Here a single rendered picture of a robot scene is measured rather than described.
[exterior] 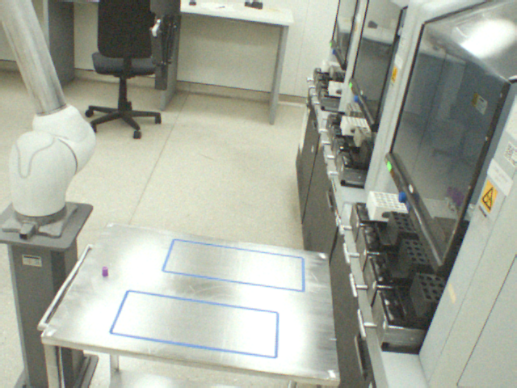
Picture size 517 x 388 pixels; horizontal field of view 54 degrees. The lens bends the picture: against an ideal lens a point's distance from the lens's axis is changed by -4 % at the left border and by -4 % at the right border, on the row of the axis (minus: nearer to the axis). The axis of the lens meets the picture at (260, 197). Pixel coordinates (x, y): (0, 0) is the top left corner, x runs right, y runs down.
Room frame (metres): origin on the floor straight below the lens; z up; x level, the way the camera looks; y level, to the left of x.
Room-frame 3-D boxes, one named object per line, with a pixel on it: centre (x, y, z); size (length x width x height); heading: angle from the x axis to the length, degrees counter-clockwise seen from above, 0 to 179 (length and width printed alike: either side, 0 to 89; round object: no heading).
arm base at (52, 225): (1.29, 0.66, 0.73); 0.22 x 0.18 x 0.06; 3
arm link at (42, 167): (1.32, 0.66, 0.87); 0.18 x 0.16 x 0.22; 178
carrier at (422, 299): (1.01, -0.42, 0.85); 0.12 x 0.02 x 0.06; 2
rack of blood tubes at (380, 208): (1.47, -0.49, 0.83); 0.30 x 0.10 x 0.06; 93
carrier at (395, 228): (1.31, -0.40, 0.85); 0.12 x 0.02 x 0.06; 4
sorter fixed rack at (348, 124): (2.18, -0.45, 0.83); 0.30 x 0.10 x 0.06; 93
